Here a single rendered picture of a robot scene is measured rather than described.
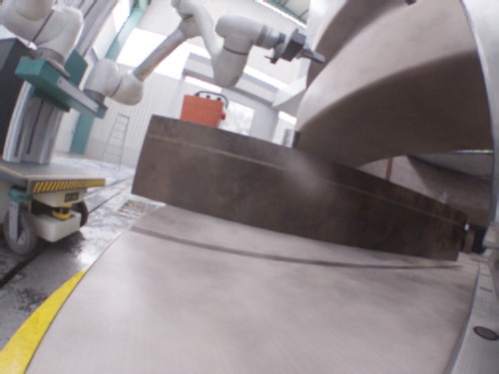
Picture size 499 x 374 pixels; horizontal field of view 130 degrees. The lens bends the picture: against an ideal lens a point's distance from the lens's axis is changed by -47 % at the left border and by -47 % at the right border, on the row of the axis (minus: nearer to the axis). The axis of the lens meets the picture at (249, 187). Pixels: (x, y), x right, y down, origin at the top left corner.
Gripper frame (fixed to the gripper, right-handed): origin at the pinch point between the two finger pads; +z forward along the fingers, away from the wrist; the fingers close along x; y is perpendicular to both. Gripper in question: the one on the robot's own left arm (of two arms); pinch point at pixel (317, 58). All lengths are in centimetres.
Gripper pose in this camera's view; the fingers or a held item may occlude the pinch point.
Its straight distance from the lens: 86.2
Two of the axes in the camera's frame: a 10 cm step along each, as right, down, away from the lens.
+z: 9.5, 2.4, 2.1
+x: -2.1, -0.4, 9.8
